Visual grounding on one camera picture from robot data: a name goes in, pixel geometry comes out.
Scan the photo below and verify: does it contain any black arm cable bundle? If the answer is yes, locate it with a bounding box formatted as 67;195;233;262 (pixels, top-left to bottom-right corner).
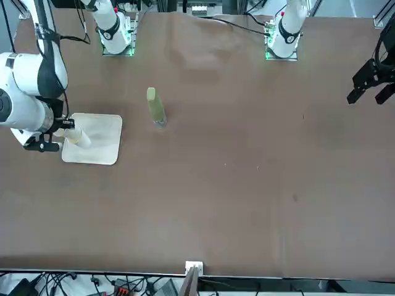
29;0;92;124

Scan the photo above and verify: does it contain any white corner bracket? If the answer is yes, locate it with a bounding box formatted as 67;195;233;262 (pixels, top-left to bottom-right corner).
185;260;205;275

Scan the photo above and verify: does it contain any aluminium frame profile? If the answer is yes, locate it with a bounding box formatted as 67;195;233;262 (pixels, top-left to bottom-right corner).
372;0;395;29

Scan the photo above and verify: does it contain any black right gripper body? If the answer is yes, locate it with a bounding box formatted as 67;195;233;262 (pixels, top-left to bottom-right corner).
49;99;68;133

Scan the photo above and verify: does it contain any white rectangular mat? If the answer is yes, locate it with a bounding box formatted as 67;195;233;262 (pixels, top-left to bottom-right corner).
61;113;123;166

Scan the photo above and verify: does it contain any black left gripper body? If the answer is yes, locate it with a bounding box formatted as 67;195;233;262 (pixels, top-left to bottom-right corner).
375;23;395;83

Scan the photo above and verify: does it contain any large black power brick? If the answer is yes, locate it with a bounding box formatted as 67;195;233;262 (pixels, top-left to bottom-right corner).
5;278;32;296

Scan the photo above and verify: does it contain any aluminium profile post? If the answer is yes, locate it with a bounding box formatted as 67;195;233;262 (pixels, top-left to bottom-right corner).
180;266;201;296

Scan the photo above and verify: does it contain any clear bottle with green liquid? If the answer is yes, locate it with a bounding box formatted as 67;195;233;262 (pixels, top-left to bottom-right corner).
146;87;168;129

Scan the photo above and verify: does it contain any black ribbed power adapter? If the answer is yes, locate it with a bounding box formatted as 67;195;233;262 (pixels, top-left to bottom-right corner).
154;279;179;296

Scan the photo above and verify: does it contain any thin black table cable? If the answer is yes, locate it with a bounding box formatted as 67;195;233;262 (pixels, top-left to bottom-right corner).
194;14;269;34

